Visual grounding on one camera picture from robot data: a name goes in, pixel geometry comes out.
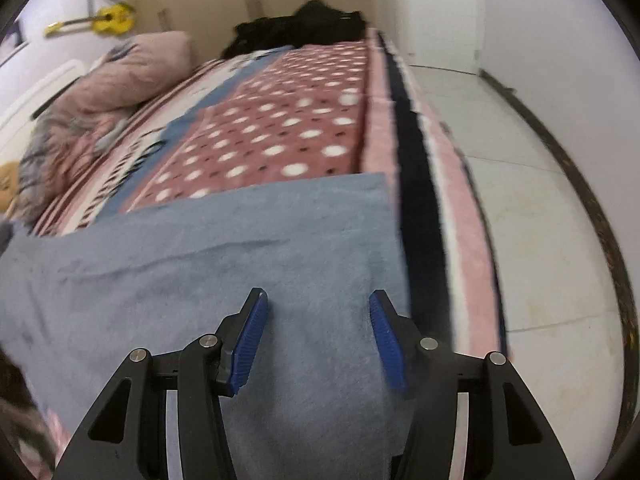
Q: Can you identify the dark baseboard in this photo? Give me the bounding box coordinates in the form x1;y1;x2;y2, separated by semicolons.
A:
479;69;628;441

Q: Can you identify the striped polka dot blanket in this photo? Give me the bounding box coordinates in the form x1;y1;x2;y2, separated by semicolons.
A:
30;27;511;466

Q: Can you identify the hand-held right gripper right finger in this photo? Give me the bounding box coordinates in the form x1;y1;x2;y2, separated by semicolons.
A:
369;290;576;480

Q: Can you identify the white bed headboard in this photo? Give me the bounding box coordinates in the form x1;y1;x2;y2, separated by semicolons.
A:
0;58;86;161

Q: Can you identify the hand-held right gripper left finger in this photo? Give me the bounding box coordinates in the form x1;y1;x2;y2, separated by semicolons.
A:
52;287;269;480

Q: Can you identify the yellow guitar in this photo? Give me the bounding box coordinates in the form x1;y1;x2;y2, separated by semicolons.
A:
42;0;135;38

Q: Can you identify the pink striped quilt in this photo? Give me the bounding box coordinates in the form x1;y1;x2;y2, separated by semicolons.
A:
17;30;193;221

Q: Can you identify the light blue fleece towel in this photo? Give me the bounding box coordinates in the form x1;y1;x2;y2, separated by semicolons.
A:
0;172;418;480

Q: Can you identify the black clothes pile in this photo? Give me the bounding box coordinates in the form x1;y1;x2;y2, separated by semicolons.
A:
220;0;368;58

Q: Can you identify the tan plush toy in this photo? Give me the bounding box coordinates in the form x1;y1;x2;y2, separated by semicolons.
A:
0;160;21;213

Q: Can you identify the white door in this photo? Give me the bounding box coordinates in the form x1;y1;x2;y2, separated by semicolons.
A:
385;0;481;73

